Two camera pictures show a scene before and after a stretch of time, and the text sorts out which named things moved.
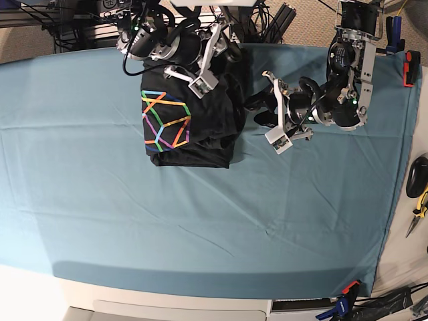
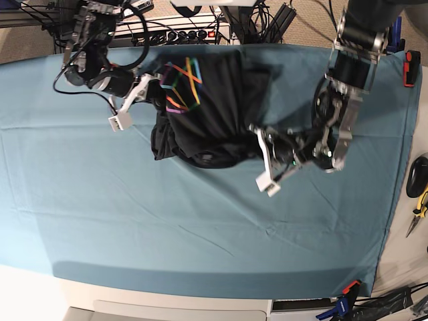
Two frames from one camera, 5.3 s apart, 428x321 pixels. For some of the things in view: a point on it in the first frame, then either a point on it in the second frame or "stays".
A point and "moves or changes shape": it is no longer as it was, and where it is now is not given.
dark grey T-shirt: (182, 130) moves or changes shape
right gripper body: (293, 110) → (281, 152)
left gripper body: (202, 71) → (124, 87)
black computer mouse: (417, 177) stays
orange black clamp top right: (411, 68) stays
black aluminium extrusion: (280, 24) stays
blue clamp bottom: (340, 310) stays
